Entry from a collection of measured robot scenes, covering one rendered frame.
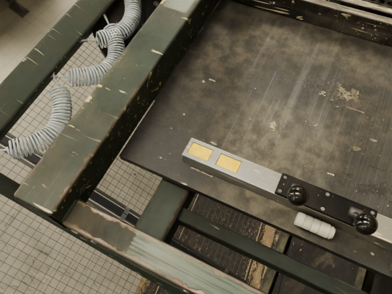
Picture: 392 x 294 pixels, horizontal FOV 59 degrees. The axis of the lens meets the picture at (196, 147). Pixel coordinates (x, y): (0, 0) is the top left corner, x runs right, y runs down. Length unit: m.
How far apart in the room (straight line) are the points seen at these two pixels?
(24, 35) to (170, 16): 5.50
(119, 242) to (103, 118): 0.27
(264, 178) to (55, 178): 0.44
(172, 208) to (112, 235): 0.16
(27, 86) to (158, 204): 0.66
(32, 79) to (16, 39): 5.06
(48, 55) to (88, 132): 0.59
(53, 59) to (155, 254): 0.84
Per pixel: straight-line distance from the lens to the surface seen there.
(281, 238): 1.94
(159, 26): 0.96
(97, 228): 0.76
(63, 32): 1.38
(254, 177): 0.77
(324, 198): 0.77
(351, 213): 0.77
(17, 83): 1.29
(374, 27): 1.10
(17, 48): 6.25
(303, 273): 0.83
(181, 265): 0.71
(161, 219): 0.82
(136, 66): 0.88
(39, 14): 6.71
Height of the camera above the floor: 1.90
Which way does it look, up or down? 16 degrees down
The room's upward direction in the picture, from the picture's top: 54 degrees counter-clockwise
